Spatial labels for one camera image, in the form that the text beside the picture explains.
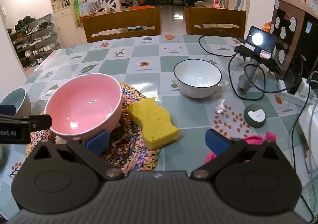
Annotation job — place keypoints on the white appliance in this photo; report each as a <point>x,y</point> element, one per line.
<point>310,119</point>

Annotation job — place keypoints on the orange toy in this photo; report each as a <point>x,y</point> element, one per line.
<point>267,27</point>

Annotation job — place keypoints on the green package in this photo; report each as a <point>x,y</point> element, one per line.
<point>77,12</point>

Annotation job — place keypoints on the wooden chair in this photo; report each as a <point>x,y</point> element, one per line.
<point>119,21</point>
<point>213,19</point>

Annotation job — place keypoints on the white bowl with dark rim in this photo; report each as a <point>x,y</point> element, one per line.
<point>196,75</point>

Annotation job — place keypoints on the checkered floral tablecloth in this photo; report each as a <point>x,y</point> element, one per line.
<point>149,84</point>

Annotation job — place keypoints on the pink bowl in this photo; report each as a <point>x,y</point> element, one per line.
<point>82,104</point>

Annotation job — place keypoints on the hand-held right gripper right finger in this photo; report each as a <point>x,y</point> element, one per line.
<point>216,143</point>

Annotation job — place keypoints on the brown appliance with stickers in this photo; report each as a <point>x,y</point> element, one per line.
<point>285,3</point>

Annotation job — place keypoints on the light blue bowl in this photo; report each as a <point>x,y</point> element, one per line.
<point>22,102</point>

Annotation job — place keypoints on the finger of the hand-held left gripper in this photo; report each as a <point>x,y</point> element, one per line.
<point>41,122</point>
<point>7,109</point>

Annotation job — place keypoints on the pink kettlebell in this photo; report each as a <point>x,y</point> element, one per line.
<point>216,4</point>

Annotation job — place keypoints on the shoe rack with shoes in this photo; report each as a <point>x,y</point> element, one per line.
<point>34,40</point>

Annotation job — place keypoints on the magenta cloth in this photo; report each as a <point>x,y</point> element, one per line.
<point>253,139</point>

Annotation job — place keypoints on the colourful woven round mat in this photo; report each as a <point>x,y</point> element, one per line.
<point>139,157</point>

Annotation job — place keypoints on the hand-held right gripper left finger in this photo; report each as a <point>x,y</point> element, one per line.
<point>98,140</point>

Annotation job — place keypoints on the white power strip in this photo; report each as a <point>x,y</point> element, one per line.
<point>283,86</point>

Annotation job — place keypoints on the yellow sponge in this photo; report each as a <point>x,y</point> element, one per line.
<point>151,124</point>

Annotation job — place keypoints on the white shelf cabinet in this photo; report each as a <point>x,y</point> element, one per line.
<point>62,12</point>

